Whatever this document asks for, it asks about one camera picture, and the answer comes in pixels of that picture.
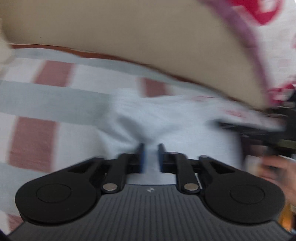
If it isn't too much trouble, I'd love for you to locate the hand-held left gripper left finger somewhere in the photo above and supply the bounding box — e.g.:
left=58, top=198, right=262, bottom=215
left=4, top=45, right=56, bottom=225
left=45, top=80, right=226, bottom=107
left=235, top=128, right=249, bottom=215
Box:
left=68, top=143, right=146, bottom=194

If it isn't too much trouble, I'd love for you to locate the person's right hand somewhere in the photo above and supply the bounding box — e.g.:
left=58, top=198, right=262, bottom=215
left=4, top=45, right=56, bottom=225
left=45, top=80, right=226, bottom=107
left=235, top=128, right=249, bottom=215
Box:
left=259, top=155, right=296, bottom=200

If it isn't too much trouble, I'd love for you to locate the light blue fleece garment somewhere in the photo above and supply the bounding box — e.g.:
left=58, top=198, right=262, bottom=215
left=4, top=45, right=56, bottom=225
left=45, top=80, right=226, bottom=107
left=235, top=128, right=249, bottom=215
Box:
left=92, top=91, right=245, bottom=186

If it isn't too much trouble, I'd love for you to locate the checked pink grey blanket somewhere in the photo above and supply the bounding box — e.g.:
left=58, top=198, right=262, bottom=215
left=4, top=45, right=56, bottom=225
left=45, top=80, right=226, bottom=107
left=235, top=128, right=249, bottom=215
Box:
left=0, top=44, right=287, bottom=234

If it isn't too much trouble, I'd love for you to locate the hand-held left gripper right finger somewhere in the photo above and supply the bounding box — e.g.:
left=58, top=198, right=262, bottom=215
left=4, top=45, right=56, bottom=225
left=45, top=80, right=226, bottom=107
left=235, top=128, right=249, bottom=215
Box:
left=158, top=144, right=235, bottom=194

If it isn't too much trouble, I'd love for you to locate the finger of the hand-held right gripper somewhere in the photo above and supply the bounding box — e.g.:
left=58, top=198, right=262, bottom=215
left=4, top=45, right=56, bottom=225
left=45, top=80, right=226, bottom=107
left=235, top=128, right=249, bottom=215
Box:
left=215, top=119, right=285, bottom=136

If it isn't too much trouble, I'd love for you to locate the white printed quilt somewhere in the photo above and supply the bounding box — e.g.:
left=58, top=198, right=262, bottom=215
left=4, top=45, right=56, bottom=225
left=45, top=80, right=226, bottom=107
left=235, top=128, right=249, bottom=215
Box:
left=199, top=0, right=296, bottom=109

